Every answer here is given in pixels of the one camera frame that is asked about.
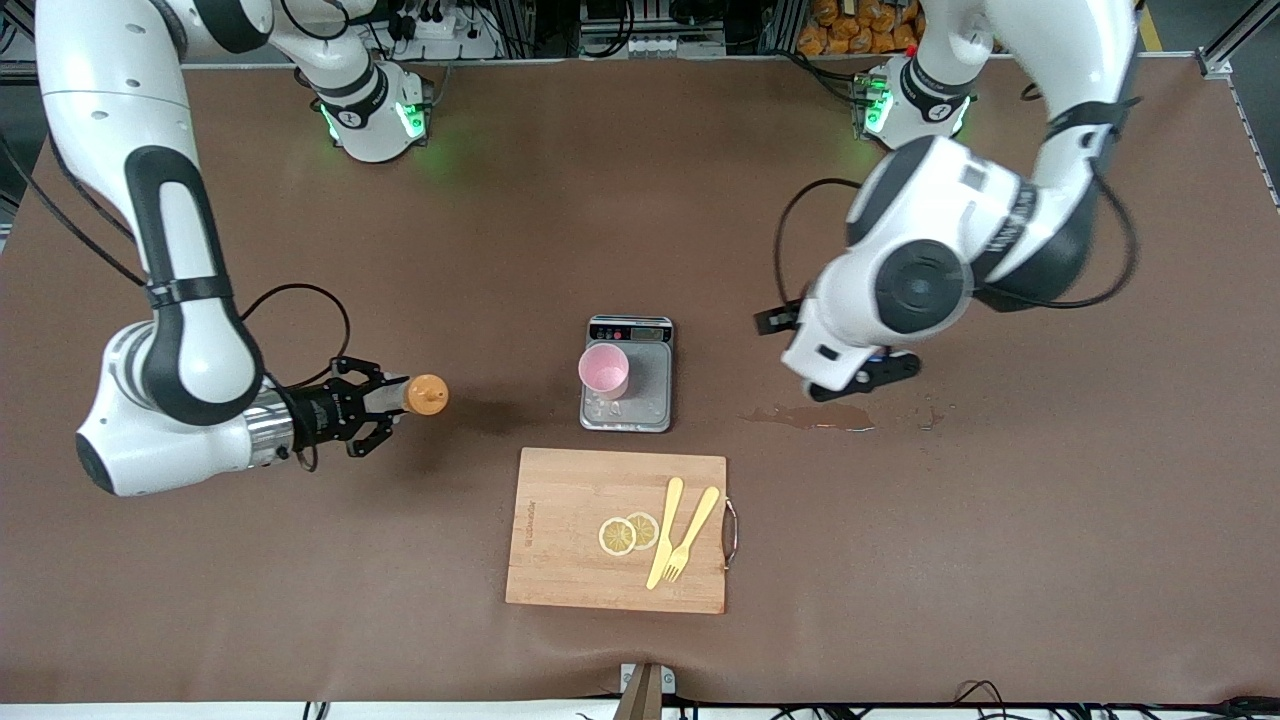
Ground orange-capped clear sauce bottle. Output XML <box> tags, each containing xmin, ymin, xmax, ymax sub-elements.
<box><xmin>385</xmin><ymin>373</ymin><xmax>450</xmax><ymax>418</ymax></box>

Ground pink plastic cup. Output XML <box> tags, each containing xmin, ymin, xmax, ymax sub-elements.
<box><xmin>578</xmin><ymin>343</ymin><xmax>631</xmax><ymax>402</ymax></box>

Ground silver digital kitchen scale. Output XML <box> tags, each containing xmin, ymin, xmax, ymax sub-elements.
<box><xmin>579</xmin><ymin>315</ymin><xmax>675</xmax><ymax>434</ymax></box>

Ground brown table cover mat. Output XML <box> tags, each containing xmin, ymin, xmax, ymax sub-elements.
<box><xmin>0</xmin><ymin>55</ymin><xmax>1280</xmax><ymax>706</ymax></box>

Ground yellow plastic fork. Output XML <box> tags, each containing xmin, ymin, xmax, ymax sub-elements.
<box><xmin>662</xmin><ymin>486</ymin><xmax>721</xmax><ymax>583</ymax></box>

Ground wooden cutting board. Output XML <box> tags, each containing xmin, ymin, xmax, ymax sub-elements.
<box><xmin>505</xmin><ymin>447</ymin><xmax>739</xmax><ymax>615</ymax></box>

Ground yellow plastic knife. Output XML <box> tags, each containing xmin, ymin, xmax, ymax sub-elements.
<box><xmin>645</xmin><ymin>477</ymin><xmax>685</xmax><ymax>591</ymax></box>

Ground orange snack bags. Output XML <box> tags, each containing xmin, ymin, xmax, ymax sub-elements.
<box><xmin>797</xmin><ymin>0</ymin><xmax>926</xmax><ymax>56</ymax></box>

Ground white connector block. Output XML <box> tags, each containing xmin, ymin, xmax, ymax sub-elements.
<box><xmin>628</xmin><ymin>35</ymin><xmax>727</xmax><ymax>59</ymax></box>

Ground white power strip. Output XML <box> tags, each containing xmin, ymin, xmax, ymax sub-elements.
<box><xmin>395</xmin><ymin>0</ymin><xmax>501</xmax><ymax>61</ymax></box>

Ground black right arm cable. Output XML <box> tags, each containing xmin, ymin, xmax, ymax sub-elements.
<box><xmin>0</xmin><ymin>130</ymin><xmax>353</xmax><ymax>391</ymax></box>

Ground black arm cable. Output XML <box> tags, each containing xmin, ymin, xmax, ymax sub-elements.
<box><xmin>773</xmin><ymin>90</ymin><xmax>1143</xmax><ymax>313</ymax></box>
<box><xmin>0</xmin><ymin>130</ymin><xmax>353</xmax><ymax>391</ymax></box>

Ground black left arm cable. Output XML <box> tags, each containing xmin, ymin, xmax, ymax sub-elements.
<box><xmin>773</xmin><ymin>90</ymin><xmax>1143</xmax><ymax>313</ymax></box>

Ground table edge mounting bracket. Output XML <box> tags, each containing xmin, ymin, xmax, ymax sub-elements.
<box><xmin>615</xmin><ymin>662</ymin><xmax>677</xmax><ymax>720</ymax></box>

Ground black floor cable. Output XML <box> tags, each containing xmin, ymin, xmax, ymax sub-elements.
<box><xmin>955</xmin><ymin>680</ymin><xmax>1280</xmax><ymax>719</ymax></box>

